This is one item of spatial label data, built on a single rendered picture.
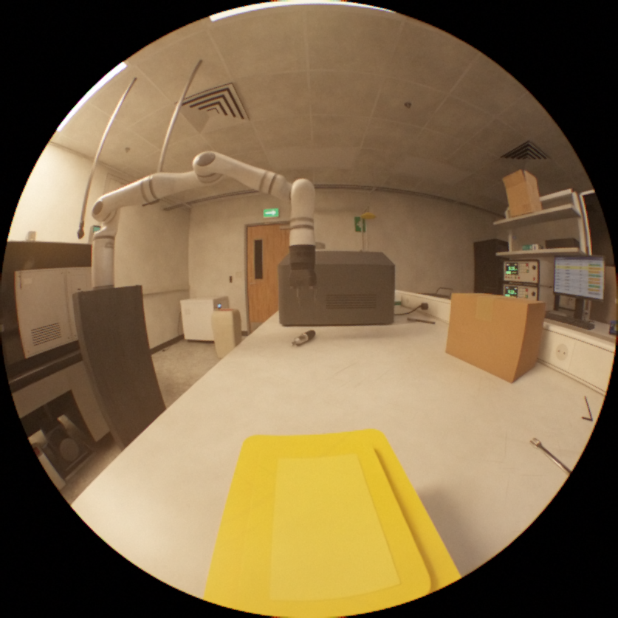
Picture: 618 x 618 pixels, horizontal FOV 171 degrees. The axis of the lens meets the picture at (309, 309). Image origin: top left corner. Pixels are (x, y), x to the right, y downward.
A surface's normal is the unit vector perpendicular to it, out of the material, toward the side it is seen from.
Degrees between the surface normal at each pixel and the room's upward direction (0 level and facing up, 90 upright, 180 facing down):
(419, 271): 90
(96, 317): 90
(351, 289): 90
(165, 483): 0
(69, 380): 90
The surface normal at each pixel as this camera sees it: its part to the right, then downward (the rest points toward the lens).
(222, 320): -0.04, 0.05
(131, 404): 0.94, 0.04
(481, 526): -0.01, -0.99
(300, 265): -0.44, 0.29
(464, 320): -0.98, 0.04
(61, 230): 1.00, -0.01
